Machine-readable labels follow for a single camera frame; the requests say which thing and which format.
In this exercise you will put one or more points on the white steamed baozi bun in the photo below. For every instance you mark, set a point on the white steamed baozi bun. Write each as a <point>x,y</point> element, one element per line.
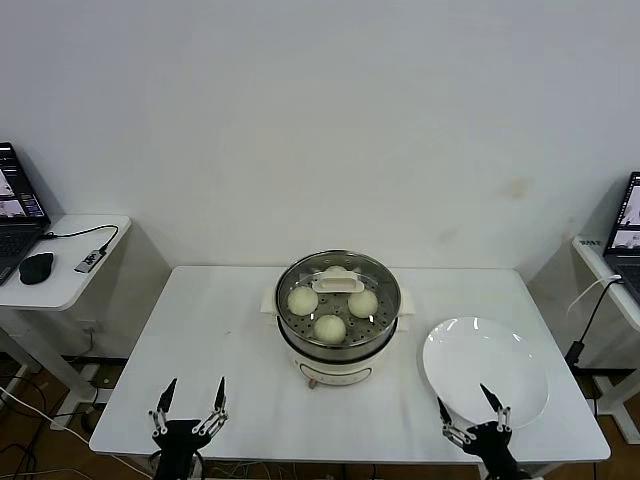
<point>362,304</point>
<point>334,270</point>
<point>329,329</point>
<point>302,301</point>

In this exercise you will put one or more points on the white side table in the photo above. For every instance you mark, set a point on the white side table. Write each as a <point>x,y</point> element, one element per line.
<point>597,270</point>
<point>75,290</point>

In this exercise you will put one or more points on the cream electric cooker base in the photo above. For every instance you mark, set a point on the cream electric cooker base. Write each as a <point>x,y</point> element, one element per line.
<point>335,370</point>

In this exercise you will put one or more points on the grey usb hub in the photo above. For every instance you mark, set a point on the grey usb hub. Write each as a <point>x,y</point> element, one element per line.
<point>90,261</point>

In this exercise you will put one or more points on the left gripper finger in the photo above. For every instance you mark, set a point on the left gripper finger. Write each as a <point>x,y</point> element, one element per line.
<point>169,395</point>
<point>220,395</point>

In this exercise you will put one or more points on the white wall outlet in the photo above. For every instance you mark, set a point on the white wall outlet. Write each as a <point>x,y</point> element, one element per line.
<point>93,328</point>

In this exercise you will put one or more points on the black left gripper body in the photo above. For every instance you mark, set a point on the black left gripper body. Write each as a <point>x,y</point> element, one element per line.
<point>180,442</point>

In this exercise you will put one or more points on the round white plate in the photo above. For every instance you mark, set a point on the round white plate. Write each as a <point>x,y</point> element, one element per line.
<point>475,360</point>

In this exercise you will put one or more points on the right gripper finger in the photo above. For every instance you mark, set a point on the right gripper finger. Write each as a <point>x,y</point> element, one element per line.
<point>443,411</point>
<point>491,396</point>

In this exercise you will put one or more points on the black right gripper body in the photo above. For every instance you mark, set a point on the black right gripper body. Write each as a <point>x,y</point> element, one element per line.
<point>489,442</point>

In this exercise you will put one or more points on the black open laptop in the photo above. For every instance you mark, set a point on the black open laptop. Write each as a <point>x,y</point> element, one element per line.
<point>625,240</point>
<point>15,235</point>

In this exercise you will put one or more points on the perforated steel steamer basket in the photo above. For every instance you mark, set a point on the perforated steel steamer basket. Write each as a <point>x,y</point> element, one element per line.
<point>337,352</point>

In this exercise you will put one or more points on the black computer mouse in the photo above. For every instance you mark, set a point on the black computer mouse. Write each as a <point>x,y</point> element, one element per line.
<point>36,267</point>

